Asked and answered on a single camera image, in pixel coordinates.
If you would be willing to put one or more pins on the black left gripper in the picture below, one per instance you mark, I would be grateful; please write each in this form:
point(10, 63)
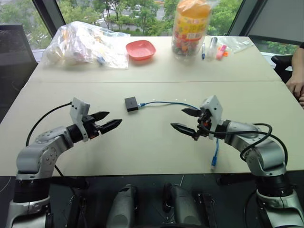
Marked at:
point(91, 129)

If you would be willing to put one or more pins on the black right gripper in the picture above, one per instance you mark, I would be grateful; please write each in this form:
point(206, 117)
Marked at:
point(203, 126)

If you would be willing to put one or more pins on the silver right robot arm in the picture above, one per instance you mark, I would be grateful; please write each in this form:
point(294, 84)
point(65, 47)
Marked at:
point(266, 152)

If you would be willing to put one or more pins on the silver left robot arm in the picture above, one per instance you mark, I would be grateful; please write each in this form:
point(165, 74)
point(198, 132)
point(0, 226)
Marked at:
point(35, 156)

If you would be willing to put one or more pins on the bystander's bare forearm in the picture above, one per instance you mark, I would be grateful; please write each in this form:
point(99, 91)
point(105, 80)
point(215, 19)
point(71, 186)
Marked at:
point(299, 61)

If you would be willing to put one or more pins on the small black adapter box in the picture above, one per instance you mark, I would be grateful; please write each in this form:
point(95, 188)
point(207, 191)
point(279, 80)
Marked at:
point(131, 104)

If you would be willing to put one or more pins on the bystander's bare hand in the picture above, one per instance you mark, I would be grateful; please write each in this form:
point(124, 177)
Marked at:
point(298, 86)

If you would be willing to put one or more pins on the blue pen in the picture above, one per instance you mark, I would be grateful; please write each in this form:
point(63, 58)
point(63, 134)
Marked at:
point(203, 52)

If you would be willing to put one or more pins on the pink highlighter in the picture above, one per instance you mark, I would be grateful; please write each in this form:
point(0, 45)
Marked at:
point(221, 51)

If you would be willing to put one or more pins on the clear bag of small items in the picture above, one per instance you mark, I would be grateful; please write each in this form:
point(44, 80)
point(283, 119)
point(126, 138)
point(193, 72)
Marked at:
point(83, 45)

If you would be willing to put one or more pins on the red plastic bowl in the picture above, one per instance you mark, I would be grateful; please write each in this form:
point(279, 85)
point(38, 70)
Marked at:
point(140, 49)

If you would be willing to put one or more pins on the grey rounded robot leg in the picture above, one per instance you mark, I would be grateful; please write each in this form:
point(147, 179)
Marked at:
point(183, 206)
point(124, 206)

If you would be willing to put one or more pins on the clear candy jar orange lid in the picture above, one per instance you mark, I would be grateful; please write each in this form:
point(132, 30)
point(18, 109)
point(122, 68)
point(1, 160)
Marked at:
point(190, 31)

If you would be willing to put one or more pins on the empty clear plastic bag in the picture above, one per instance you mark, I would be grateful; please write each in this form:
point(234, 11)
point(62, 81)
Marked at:
point(237, 44)

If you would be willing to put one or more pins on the black office chair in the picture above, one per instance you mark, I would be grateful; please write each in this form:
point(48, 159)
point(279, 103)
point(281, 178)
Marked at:
point(281, 64)

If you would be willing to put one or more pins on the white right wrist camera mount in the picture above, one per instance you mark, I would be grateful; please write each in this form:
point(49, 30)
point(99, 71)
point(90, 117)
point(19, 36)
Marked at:
point(215, 109)

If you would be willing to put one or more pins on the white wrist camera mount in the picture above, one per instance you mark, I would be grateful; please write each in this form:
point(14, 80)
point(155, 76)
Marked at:
point(79, 108)
point(215, 109)

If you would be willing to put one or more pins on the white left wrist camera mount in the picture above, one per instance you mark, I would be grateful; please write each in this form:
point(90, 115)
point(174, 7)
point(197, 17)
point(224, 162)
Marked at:
point(79, 108)

